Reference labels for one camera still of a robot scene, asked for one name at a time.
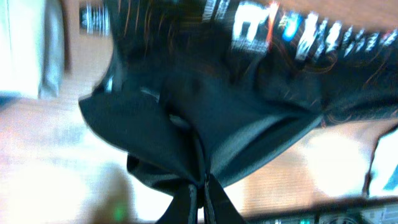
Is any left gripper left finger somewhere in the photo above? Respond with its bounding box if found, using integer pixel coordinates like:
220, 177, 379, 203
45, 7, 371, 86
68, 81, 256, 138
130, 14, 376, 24
156, 184, 198, 224

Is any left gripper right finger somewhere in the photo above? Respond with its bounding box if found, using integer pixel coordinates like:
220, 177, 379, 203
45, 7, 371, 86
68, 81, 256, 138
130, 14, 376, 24
204, 175, 247, 224

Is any black orange patterned jersey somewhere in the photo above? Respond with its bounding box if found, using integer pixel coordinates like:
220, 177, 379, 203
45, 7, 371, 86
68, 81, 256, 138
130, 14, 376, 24
79, 1, 397, 195

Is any light blue t-shirt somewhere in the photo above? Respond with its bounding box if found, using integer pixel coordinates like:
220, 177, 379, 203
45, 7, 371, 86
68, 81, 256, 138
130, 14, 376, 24
368, 128, 397, 198

